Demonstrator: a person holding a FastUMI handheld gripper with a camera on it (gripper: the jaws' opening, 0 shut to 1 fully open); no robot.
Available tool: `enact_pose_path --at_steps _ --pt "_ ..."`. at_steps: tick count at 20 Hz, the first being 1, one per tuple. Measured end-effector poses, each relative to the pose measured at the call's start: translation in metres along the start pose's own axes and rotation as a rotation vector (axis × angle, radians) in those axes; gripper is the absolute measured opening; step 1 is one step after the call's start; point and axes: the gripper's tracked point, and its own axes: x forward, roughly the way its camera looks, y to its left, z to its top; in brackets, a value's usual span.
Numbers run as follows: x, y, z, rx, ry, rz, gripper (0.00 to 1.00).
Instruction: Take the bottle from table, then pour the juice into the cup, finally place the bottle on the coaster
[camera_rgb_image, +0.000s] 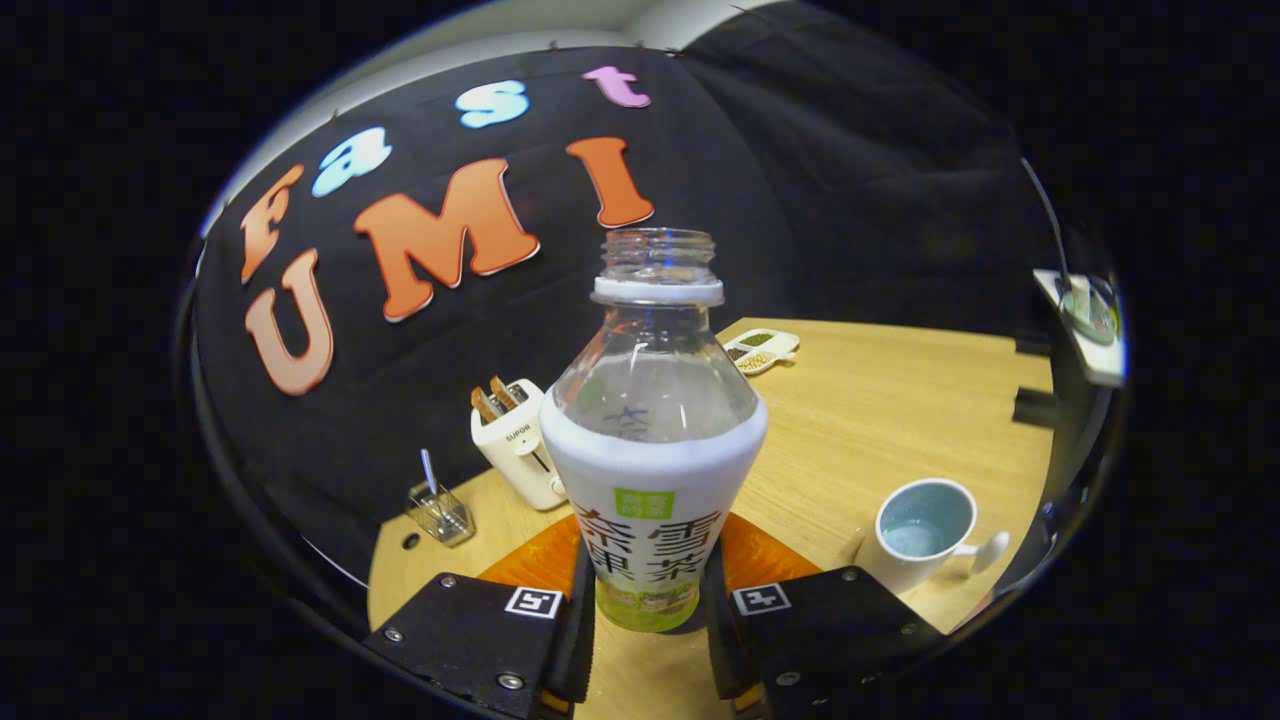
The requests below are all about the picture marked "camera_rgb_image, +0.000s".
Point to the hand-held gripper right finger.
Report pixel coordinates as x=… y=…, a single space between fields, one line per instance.
x=830 y=630

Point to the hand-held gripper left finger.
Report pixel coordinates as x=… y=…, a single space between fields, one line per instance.
x=470 y=635

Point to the white cup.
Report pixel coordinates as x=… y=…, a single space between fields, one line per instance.
x=900 y=560

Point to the clear juice bottle white label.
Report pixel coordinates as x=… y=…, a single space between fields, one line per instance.
x=650 y=460

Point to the clear glass holder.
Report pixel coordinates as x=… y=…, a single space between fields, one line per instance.
x=445 y=520

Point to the thin white stick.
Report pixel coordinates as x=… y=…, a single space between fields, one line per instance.
x=429 y=470

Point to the white toaster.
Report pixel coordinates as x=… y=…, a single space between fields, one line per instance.
x=515 y=460

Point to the wooden table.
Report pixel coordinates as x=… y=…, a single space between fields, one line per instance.
x=850 y=440

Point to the brown toast slice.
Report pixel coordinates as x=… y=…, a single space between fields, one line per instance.
x=505 y=393
x=484 y=404

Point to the white divided dish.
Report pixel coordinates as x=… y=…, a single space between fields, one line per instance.
x=760 y=350

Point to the black table clamp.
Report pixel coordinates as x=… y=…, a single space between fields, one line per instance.
x=1032 y=345
x=1033 y=407

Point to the white shelf board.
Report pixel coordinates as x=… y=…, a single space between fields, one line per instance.
x=1100 y=362

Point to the round green glass dish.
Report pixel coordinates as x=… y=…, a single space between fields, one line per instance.
x=1090 y=315

